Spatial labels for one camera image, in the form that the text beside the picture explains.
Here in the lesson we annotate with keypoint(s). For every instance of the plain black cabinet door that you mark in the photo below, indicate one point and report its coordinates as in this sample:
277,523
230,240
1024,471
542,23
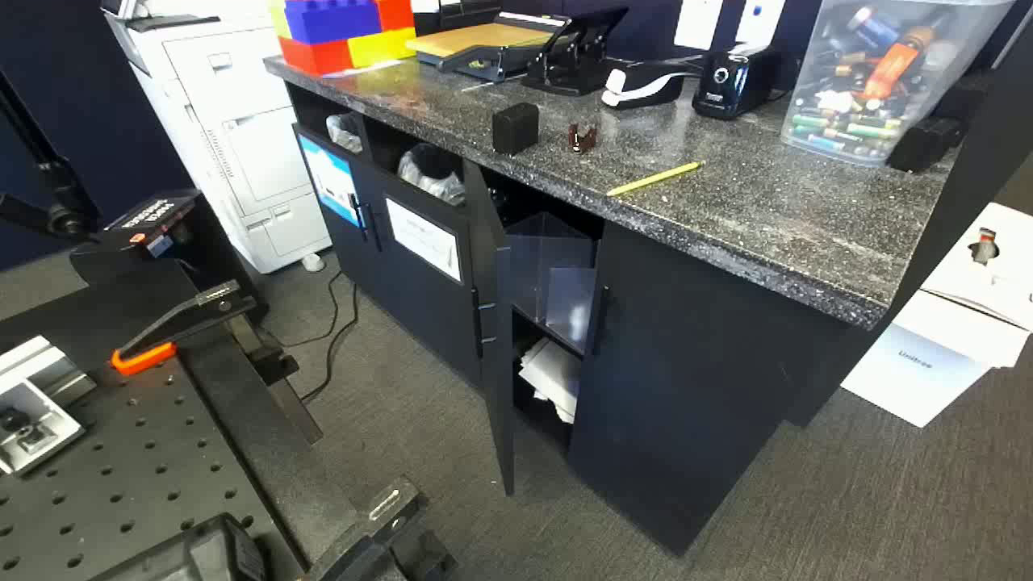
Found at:
666,377

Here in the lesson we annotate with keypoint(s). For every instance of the white bag inside cabinet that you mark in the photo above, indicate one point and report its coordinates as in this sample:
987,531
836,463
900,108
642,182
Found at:
551,377

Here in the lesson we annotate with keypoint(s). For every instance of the black cabinet with granite top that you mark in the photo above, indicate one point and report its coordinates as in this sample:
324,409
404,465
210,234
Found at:
423,312

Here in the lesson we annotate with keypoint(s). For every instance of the white filing cabinet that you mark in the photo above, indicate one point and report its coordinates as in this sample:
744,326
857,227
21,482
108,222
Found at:
230,140

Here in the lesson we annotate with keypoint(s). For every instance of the clear plastic folder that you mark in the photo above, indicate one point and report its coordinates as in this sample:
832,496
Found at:
552,286

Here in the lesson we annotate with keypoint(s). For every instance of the white paper label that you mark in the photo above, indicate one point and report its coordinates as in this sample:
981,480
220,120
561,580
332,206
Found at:
423,240

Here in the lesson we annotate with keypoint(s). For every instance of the clear plastic bag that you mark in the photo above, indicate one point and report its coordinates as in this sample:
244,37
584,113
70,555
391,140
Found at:
431,172

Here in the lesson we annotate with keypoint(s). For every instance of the small black box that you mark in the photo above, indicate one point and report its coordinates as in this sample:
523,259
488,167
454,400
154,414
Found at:
516,128

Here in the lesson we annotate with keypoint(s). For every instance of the small red clip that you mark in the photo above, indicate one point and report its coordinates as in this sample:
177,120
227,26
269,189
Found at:
593,137
575,137

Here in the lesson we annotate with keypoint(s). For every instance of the yellow pencil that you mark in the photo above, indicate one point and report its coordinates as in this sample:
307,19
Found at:
654,179

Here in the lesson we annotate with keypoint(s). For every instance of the blue and white label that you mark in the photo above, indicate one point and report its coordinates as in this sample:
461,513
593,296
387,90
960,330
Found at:
332,182

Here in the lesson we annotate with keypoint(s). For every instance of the small white plastic bag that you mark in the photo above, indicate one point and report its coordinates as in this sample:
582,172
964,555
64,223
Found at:
348,131

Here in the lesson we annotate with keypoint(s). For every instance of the black hole punch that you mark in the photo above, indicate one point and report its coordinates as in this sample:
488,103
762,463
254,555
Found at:
575,54

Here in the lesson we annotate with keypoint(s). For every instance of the yellow toy block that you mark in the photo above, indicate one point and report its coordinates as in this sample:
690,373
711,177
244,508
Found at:
382,45

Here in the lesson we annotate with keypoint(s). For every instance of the small red toy block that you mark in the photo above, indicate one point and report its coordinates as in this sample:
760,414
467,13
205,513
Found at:
396,13

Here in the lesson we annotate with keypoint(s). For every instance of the wide red toy block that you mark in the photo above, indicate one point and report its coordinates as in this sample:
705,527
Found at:
315,57

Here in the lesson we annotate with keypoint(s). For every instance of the white paper sheet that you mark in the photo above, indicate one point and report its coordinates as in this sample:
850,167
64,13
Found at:
762,23
698,19

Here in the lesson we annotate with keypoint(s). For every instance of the black stand with orange label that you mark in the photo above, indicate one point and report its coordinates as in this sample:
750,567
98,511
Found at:
195,243

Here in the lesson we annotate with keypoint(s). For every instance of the blue toy block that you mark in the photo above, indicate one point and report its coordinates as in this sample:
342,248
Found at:
333,19

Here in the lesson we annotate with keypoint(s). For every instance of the lime green toy block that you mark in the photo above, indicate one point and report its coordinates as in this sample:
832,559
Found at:
278,17

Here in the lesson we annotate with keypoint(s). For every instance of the black bar clamp orange trigger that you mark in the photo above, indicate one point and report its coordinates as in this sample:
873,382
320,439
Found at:
148,358

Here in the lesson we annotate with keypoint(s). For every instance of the white paper on floor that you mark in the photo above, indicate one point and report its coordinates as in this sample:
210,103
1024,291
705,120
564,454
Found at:
930,358

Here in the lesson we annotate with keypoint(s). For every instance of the small black desk item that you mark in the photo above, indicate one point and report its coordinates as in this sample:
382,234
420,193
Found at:
925,142

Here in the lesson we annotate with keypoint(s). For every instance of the black perforated board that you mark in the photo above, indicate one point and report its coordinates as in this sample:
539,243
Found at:
116,486

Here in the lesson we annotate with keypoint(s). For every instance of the white box with penguin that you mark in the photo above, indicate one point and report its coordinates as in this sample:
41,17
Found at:
990,268

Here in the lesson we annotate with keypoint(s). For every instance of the silver metal device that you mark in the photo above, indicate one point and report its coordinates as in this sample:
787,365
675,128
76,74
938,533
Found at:
33,414

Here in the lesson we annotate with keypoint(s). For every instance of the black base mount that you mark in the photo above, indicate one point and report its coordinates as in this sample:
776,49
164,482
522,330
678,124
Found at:
376,536

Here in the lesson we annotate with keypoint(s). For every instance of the black metal frame rail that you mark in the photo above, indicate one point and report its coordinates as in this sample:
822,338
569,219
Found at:
259,432

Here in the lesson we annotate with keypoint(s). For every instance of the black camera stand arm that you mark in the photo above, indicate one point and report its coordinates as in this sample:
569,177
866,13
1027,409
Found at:
50,195

